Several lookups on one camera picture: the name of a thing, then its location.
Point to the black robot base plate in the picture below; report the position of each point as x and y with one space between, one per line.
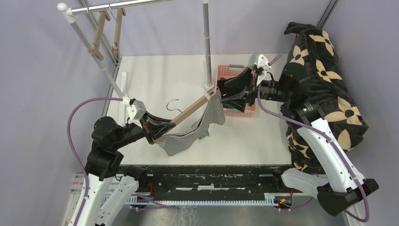
210 183

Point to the black floral blanket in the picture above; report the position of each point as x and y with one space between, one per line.
314 51

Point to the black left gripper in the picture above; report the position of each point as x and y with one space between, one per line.
152 126

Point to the navy striped underwear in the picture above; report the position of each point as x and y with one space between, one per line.
228 108

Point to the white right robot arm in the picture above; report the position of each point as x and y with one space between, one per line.
344 185

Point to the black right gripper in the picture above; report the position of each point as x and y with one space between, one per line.
246 79

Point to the silver clothes rack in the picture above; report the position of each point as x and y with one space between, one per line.
69 13

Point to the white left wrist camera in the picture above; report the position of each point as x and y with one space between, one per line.
135 108

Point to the grey striped boxer shorts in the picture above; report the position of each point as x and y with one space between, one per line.
176 143

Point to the black underwear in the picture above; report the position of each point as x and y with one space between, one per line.
221 84

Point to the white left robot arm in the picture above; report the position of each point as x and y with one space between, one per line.
103 163

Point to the pink plastic basket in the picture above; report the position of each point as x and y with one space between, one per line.
230 71

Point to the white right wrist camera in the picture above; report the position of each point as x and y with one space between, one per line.
259 64

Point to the wooden clip hanger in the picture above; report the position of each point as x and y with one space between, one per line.
118 19
94 50
194 107

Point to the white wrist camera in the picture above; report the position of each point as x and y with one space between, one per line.
135 108
259 64

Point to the aluminium frame rail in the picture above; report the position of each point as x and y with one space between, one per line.
326 13

